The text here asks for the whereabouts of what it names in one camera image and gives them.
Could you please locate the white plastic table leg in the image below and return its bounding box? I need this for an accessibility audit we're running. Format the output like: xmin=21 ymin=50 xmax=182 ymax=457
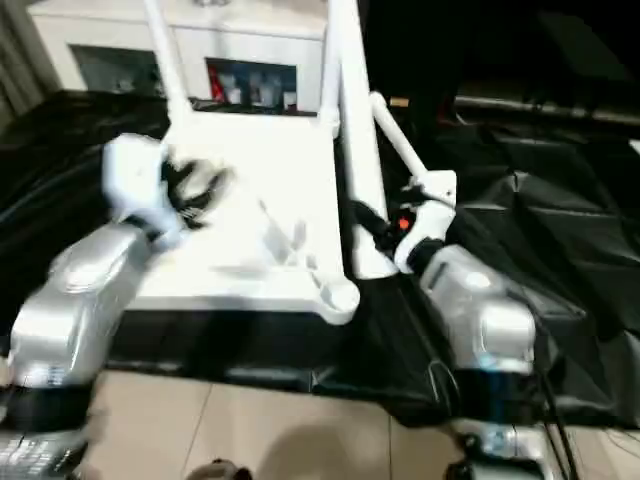
xmin=319 ymin=0 xmax=352 ymax=137
xmin=338 ymin=0 xmax=402 ymax=281
xmin=368 ymin=92 xmax=435 ymax=185
xmin=143 ymin=0 xmax=195 ymax=145

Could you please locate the red package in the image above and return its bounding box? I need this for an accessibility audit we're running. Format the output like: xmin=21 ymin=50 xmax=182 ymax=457
xmin=208 ymin=64 xmax=226 ymax=101

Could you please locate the black work mat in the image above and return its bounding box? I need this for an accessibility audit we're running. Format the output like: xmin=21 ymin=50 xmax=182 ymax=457
xmin=0 ymin=87 xmax=640 ymax=431

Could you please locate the black box with yellow label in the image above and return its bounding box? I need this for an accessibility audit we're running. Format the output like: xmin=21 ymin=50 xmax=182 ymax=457
xmin=362 ymin=0 xmax=461 ymax=119

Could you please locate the white glass-door cabinet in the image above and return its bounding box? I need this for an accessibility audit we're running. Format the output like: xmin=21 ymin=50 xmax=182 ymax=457
xmin=29 ymin=0 xmax=332 ymax=117

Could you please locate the grey curtain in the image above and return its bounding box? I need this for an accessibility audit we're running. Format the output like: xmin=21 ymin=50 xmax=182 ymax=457
xmin=0 ymin=0 xmax=62 ymax=121

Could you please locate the black left robot foot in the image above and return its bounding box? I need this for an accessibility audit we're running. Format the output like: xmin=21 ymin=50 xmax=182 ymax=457
xmin=188 ymin=459 xmax=254 ymax=480

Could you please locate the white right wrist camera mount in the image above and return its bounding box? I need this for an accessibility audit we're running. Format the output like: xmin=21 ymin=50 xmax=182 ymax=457
xmin=392 ymin=169 xmax=459 ymax=275

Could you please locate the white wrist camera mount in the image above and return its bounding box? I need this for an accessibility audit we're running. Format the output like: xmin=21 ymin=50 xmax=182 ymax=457
xmin=99 ymin=134 xmax=185 ymax=252
xmin=392 ymin=169 xmax=459 ymax=275

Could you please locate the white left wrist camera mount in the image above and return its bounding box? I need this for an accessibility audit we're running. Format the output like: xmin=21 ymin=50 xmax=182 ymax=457
xmin=99 ymin=134 xmax=185 ymax=252

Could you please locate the dark metal rail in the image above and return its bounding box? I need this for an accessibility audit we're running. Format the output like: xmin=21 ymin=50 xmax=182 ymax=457
xmin=453 ymin=95 xmax=640 ymax=126

